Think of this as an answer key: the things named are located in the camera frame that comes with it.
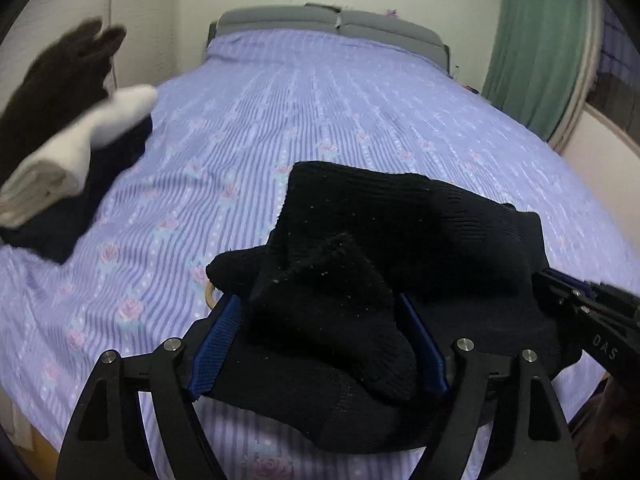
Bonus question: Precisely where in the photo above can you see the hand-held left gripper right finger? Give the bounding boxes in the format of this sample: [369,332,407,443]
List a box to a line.
[397,294,581,480]

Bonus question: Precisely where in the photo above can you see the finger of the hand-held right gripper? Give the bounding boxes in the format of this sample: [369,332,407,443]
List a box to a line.
[536,267,601,312]

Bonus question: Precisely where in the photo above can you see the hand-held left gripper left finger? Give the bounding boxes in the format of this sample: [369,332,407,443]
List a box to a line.
[56,294,246,480]

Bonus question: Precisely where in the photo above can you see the black pants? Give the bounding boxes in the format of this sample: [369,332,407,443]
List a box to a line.
[205,160,585,457]

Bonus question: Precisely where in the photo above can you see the folded dark navy garment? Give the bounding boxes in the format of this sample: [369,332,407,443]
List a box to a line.
[0,115,154,266]

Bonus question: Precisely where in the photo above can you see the cream curtain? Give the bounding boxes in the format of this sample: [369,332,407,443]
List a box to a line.
[547,0,608,151]

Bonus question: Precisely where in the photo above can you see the barred window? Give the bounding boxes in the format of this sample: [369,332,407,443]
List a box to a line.
[590,2,640,133]

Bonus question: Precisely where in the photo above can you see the green curtain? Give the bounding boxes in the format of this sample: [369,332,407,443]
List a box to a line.
[481,0,596,143]

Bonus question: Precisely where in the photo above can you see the folded white garment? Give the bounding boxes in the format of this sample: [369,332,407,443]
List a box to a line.
[0,85,159,229]

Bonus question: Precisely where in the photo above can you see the blue floral bedsheet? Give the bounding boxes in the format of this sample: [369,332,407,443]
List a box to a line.
[0,29,640,480]

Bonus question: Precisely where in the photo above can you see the folded brown fleece garment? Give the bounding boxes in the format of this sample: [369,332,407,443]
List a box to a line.
[0,18,127,173]

